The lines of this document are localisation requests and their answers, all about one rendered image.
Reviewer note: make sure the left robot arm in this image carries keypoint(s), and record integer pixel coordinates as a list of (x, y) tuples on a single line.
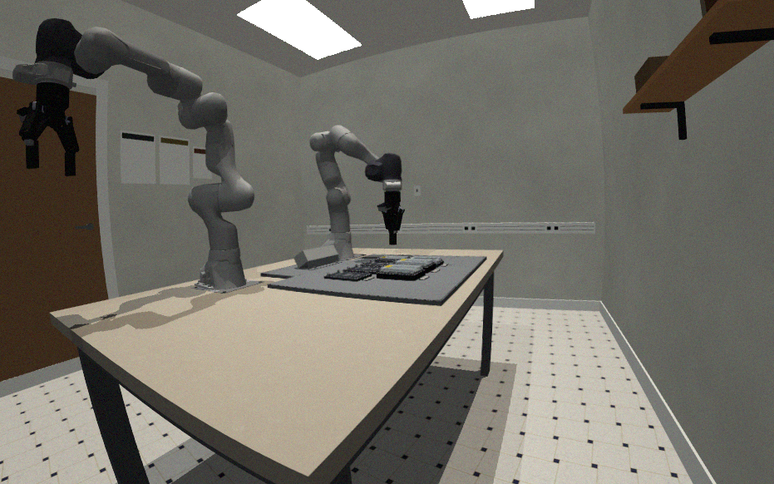
[(386, 169)]

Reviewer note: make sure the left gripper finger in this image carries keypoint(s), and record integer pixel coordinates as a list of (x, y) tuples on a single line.
[(396, 223), (388, 223)]

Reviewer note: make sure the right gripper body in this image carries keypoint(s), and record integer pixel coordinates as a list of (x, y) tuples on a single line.
[(54, 97)]

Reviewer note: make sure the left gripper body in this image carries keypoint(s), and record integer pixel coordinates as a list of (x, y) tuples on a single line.
[(394, 197)]

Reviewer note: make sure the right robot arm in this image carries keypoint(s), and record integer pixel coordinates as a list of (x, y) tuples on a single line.
[(62, 51)]

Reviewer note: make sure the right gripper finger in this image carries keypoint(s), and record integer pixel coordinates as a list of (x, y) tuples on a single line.
[(32, 127), (67, 137)]

